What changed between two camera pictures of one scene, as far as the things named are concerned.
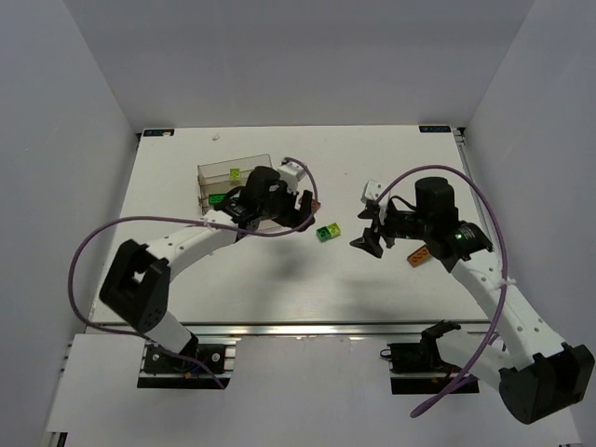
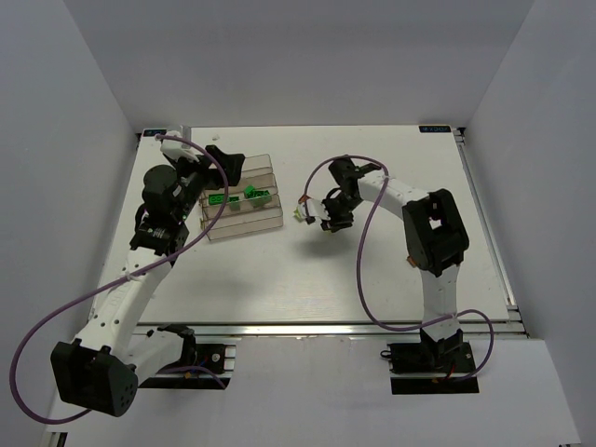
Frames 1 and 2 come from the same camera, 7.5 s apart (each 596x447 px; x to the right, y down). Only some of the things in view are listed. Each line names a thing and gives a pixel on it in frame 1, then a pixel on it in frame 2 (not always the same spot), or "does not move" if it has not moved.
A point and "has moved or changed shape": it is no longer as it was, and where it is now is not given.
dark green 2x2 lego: (323, 234) has moved or changed shape
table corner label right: (435, 128) does not move
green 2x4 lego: (216, 198) does not move
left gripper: (292, 210) to (205, 170)
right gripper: (381, 224) to (337, 219)
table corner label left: (158, 132) does not move
